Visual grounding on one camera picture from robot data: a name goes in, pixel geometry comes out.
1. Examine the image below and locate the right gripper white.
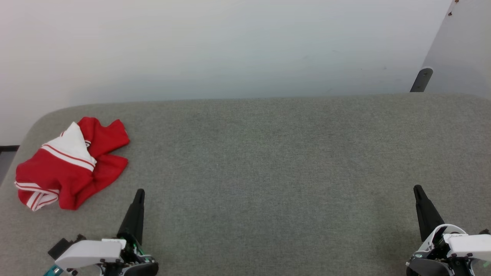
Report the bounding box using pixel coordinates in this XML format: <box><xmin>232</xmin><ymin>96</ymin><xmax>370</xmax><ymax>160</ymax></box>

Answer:
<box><xmin>406</xmin><ymin>185</ymin><xmax>491</xmax><ymax>276</ymax></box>

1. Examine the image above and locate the black furniture leg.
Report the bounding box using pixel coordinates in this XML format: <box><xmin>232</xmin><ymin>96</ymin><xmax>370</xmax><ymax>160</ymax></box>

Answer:
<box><xmin>410</xmin><ymin>68</ymin><xmax>434</xmax><ymax>93</ymax></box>

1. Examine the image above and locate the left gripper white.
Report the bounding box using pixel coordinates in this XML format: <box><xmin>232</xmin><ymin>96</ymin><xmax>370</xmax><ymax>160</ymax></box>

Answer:
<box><xmin>55</xmin><ymin>189</ymin><xmax>159</xmax><ymax>276</ymax></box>

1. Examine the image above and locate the white panel board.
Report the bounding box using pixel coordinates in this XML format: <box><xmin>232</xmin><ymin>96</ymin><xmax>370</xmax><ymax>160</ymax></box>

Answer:
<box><xmin>420</xmin><ymin>0</ymin><xmax>491</xmax><ymax>99</ymax></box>

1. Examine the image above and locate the red white sports shirt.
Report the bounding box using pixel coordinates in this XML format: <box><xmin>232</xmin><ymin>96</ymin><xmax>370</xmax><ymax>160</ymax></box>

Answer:
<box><xmin>15</xmin><ymin>117</ymin><xmax>130</xmax><ymax>212</ymax></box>

